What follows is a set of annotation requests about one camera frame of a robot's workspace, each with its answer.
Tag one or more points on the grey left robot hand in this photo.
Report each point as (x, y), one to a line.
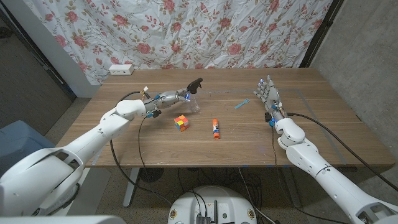
(168, 99)

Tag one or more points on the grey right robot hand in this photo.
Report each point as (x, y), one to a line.
(271, 95)

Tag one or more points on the clear spray bottle body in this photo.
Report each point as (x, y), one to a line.
(196, 107)

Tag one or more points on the black spray trigger cap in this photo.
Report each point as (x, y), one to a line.
(194, 85)

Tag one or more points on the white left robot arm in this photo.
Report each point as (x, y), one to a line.
(93, 140)

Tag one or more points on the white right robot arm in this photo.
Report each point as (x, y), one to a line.
(311, 158)

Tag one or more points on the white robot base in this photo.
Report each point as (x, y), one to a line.
(214, 202)

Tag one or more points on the multicoloured Rubik's cube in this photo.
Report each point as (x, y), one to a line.
(182, 123)

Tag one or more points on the small blue scissors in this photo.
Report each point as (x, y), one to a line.
(242, 104)

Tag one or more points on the orange glue stick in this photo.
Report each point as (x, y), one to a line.
(215, 128)

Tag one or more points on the white power strip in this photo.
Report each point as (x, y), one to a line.
(120, 69)

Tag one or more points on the black round floor base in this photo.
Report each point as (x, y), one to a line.
(150, 175)

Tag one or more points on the black backdrop stand pole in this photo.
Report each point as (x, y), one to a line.
(320, 34)

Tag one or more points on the grey table leg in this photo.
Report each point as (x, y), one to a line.
(290, 186)

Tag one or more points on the white platform with blue pads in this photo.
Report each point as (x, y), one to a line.
(96, 186)

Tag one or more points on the blue plastic bin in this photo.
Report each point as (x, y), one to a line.
(18, 140)

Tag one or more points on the white robot torso shell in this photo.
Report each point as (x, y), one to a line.
(62, 220)

